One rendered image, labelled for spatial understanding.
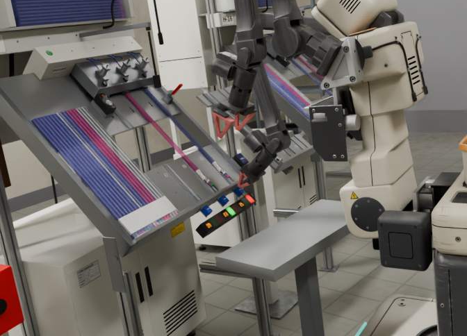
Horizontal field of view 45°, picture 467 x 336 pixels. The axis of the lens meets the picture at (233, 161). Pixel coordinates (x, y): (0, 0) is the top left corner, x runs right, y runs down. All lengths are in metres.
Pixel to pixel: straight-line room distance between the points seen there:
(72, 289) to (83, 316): 0.11
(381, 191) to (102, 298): 1.04
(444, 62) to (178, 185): 4.28
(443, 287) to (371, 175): 0.36
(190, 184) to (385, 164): 0.73
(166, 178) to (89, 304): 0.50
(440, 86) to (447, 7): 0.75
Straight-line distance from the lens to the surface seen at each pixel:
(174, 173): 2.01
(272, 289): 2.74
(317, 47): 1.46
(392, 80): 1.58
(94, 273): 2.05
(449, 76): 5.92
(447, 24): 5.88
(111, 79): 2.13
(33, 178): 5.47
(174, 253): 2.37
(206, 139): 2.25
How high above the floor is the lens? 1.28
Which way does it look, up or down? 13 degrees down
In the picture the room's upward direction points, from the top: 8 degrees counter-clockwise
